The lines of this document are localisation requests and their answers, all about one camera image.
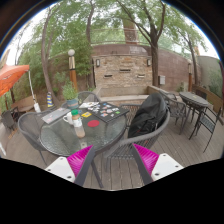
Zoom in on orange patio umbrella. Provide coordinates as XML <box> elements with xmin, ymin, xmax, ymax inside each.
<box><xmin>0</xmin><ymin>64</ymin><xmax>30</xmax><ymax>97</ymax></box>

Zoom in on red round coaster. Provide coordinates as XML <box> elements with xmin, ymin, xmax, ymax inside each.
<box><xmin>87</xmin><ymin>120</ymin><xmax>100</xmax><ymax>127</ymax></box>

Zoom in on grey metal chair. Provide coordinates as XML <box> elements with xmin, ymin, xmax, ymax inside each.
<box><xmin>160</xmin><ymin>91</ymin><xmax>186</xmax><ymax>133</ymax></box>
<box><xmin>104</xmin><ymin>103</ymin><xmax>170</xmax><ymax>170</ymax></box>
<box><xmin>18</xmin><ymin>110</ymin><xmax>50</xmax><ymax>162</ymax></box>

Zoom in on black laptop with stickers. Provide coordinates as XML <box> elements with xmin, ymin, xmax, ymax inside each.
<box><xmin>80</xmin><ymin>102</ymin><xmax>129</xmax><ymax>123</ymax></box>

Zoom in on dark round table right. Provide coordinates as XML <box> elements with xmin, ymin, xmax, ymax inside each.
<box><xmin>179</xmin><ymin>91</ymin><xmax>210</xmax><ymax>131</ymax></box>

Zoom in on white mug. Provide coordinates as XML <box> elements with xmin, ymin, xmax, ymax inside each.
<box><xmin>63</xmin><ymin>112</ymin><xmax>73</xmax><ymax>125</ymax></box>

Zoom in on grey metal chair far right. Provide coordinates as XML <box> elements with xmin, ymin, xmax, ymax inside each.
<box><xmin>160</xmin><ymin>91</ymin><xmax>186</xmax><ymax>133</ymax></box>

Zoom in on black metal chair right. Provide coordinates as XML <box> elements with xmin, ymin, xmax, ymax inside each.
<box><xmin>190</xmin><ymin>108</ymin><xmax>222</xmax><ymax>145</ymax></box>

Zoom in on black backpack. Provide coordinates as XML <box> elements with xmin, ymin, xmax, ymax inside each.
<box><xmin>128</xmin><ymin>93</ymin><xmax>167</xmax><ymax>138</ymax></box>

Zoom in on grey closed laptop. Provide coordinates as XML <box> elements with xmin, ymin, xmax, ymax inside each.
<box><xmin>42</xmin><ymin>108</ymin><xmax>70</xmax><ymax>124</ymax></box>

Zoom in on grey metal chair left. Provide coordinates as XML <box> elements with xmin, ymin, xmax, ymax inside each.
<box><xmin>18</xmin><ymin>110</ymin><xmax>50</xmax><ymax>162</ymax></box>

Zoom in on globe lamp post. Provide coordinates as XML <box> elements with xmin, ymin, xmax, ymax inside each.
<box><xmin>68</xmin><ymin>49</ymin><xmax>78</xmax><ymax>90</ymax></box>

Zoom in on plastic bottle with green cap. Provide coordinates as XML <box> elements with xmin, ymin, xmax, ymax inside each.
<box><xmin>71</xmin><ymin>110</ymin><xmax>85</xmax><ymax>138</ymax></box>

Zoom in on grey metal chair front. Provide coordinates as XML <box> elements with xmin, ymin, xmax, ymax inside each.
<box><xmin>104</xmin><ymin>103</ymin><xmax>170</xmax><ymax>170</ymax></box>

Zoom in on round glass patio table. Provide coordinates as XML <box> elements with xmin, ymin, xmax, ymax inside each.
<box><xmin>39</xmin><ymin>107</ymin><xmax>128</xmax><ymax>190</ymax></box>

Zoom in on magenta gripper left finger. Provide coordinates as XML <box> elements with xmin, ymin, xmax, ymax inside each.
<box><xmin>46</xmin><ymin>145</ymin><xmax>95</xmax><ymax>183</ymax></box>

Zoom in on potted green plant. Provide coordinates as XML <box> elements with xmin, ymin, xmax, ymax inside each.
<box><xmin>62</xmin><ymin>81</ymin><xmax>78</xmax><ymax>110</ymax></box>

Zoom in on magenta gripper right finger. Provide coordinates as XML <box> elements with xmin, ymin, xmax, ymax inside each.
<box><xmin>132</xmin><ymin>144</ymin><xmax>183</xmax><ymax>182</ymax></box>

